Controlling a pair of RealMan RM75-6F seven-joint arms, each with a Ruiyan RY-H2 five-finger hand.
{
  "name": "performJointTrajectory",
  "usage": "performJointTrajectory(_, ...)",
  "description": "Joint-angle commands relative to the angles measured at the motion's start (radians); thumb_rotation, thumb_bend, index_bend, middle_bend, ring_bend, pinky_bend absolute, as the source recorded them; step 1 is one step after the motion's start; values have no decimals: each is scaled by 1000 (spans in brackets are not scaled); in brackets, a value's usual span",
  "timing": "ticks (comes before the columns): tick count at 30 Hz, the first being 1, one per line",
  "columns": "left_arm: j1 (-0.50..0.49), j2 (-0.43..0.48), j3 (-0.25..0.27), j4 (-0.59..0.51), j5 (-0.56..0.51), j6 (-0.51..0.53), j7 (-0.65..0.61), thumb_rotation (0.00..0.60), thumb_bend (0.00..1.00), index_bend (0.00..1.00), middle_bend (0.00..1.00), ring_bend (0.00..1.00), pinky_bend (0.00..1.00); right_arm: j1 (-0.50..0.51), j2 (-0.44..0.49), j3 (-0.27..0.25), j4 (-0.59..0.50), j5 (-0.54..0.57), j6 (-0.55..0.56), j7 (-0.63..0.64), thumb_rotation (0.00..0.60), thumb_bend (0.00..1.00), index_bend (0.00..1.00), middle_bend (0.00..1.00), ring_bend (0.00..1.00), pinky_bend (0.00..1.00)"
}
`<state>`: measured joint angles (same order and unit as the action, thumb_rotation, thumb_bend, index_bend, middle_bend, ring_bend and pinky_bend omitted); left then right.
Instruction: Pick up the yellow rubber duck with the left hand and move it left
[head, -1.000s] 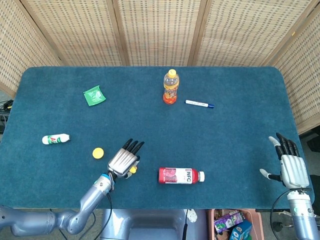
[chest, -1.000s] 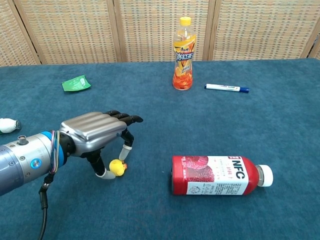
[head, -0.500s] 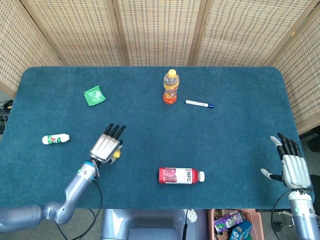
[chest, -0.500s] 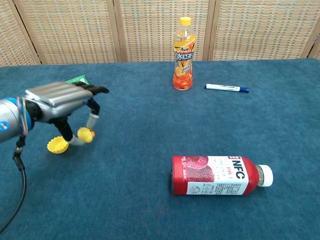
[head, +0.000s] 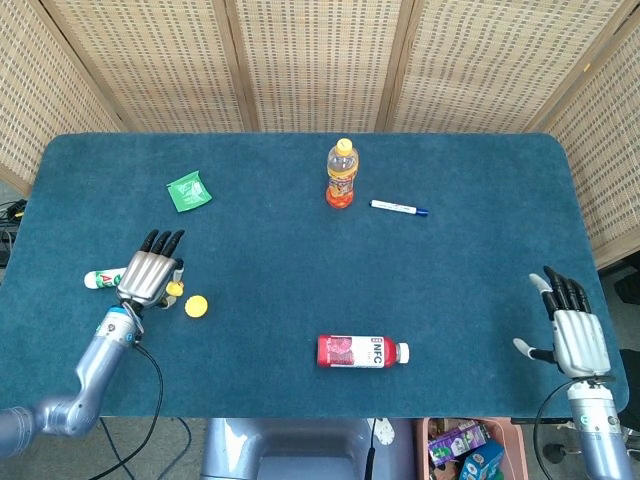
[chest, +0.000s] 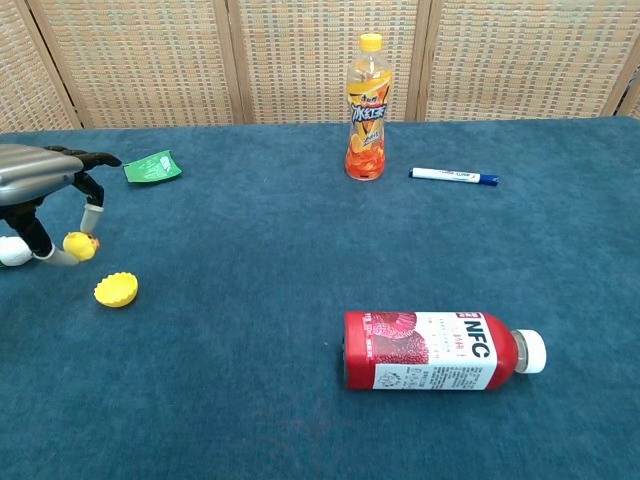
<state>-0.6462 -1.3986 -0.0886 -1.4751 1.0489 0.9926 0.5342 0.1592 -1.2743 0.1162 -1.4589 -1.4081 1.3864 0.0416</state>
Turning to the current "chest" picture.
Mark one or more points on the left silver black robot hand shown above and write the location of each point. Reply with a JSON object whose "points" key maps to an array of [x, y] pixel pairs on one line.
{"points": [[40, 192]]}

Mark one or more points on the small yellow red toy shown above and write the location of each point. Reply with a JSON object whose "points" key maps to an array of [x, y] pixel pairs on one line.
{"points": [[80, 245]]}

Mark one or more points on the yellow round cap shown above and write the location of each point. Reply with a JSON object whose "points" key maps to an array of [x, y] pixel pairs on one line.
{"points": [[116, 289]]}

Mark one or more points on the small white AD milk bottle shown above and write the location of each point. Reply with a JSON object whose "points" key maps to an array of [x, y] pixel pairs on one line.
{"points": [[14, 251]]}

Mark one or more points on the green snack packet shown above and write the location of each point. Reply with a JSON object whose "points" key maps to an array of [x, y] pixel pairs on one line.
{"points": [[152, 167]]}

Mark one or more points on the blue felt table mat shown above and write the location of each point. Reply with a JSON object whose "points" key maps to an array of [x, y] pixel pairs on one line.
{"points": [[320, 300]]}

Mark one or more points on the woven rattan folding screen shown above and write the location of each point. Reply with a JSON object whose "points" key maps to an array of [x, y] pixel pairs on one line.
{"points": [[320, 60]]}

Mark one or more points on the orange iced tea bottle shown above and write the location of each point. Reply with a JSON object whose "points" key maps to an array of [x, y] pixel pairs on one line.
{"points": [[367, 112]]}

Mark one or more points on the blue white marker pen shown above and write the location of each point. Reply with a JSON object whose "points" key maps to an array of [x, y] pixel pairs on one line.
{"points": [[452, 176]]}

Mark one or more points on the red NFC juice bottle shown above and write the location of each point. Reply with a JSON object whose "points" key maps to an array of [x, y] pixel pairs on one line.
{"points": [[430, 351]]}

